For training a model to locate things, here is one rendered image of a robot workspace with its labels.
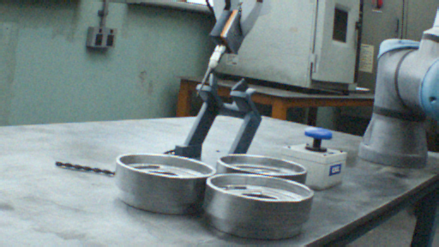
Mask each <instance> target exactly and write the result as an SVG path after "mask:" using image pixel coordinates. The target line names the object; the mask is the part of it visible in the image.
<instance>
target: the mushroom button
mask: <svg viewBox="0 0 439 247"><path fill-rule="evenodd" d="M304 135H305V136H307V137H310V138H313V142H312V147H314V148H320V147H321V143H322V140H331V139H332V137H333V134H332V132H331V131H330V130H326V129H323V128H317V127H309V128H306V129H305V130H304Z"/></svg>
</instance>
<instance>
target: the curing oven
mask: <svg viewBox="0 0 439 247"><path fill-rule="evenodd" d="M269 2H270V5H271V9H270V12H269V13H268V14H267V15H263V16H258V18H257V21H256V24H255V25H254V27H253V28H252V30H251V31H250V33H249V34H248V36H246V37H245V39H244V40H243V42H242V44H241V45H240V47H239V50H238V54H237V55H234V54H233V53H232V54H225V53H224V55H223V57H222V58H221V60H220V62H219V63H218V64H217V67H216V68H215V72H217V73H223V74H224V75H223V79H224V80H230V79H231V75H240V76H245V77H252V78H257V80H263V81H273V82H279V83H285V84H291V85H293V86H296V87H301V88H302V89H301V93H305V94H308V93H309V88H327V89H334V90H344V91H343V94H344V95H348V94H349V90H356V88H357V82H358V68H359V62H360V60H359V57H360V51H361V48H360V46H361V40H362V38H361V35H362V30H363V29H362V25H363V14H364V12H363V10H364V0H269Z"/></svg>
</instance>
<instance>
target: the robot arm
mask: <svg viewBox="0 0 439 247"><path fill-rule="evenodd" d="M239 3H240V0H213V9H214V13H215V16H216V19H217V21H218V19H219V18H220V16H221V14H222V12H223V10H233V11H234V10H238V4H239ZM241 9H242V14H241V18H240V21H239V26H240V30H241V34H242V36H248V34H249V33H250V31H251V30H252V28H253V27H254V25H255V24H256V21H257V18H258V16H263V15H267V14H268V13H269V12H270V9H271V5H270V2H269V0H244V1H243V3H242V6H241ZM379 52H380V54H379V55H378V58H377V61H378V63H379V64H378V70H377V80H376V95H375V101H374V106H373V117H372V119H371V121H370V123H369V125H368V128H367V130H366V132H365V134H364V137H363V139H362V141H361V142H360V144H359V149H358V157H360V158H362V159H364V160H368V161H369V162H373V163H376V164H379V165H385V166H392V167H397V168H399V167H402V168H407V169H414V168H425V167H426V165H427V159H428V152H427V141H426V136H425V123H426V116H429V117H432V118H434V119H438V120H439V9H438V12H437V16H436V19H435V23H434V27H433V28H431V30H427V31H426V32H424V35H423V37H422V40H421V43H419V42H417V41H410V40H408V39H403V40H399V39H388V40H385V41H384V42H383V43H381V47H380V51H379Z"/></svg>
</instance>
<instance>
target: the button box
mask: <svg viewBox="0 0 439 247"><path fill-rule="evenodd" d="M346 155H347V153H345V152H343V151H337V150H333V149H330V148H325V147H322V146H321V147H320V148H314V147H312V145H310V144H308V143H305V144H298V145H294V146H291V147H284V148H282V154H281V155H280V159H281V160H287V161H291V162H293V163H295V162H296V164H297V163H298V164H301V165H303V166H305V167H306V168H307V170H308V174H307V178H306V180H305V186H307V187H309V188H311V189H315V190H325V189H327V188H330V187H334V186H336V185H339V184H342V180H343V175H344V169H345V163H346Z"/></svg>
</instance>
